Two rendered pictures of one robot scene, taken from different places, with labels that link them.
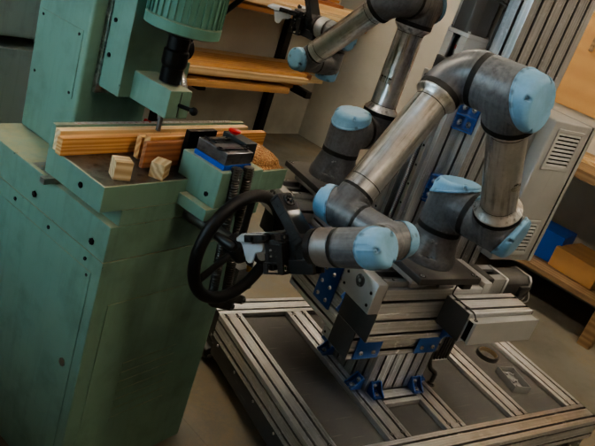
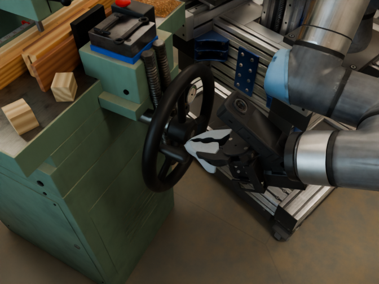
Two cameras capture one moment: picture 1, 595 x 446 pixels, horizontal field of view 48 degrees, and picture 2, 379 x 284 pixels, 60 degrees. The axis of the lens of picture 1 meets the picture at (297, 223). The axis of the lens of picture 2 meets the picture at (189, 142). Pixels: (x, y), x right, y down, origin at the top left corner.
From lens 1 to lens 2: 0.89 m
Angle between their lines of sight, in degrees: 28
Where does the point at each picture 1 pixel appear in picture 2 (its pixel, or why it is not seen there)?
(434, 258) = (356, 42)
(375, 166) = (345, 9)
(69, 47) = not seen: outside the picture
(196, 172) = (104, 71)
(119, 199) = (40, 151)
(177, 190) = (95, 97)
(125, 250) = (76, 174)
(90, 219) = not seen: hidden behind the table
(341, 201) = (309, 78)
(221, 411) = (194, 173)
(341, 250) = (358, 181)
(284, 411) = not seen: hidden behind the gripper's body
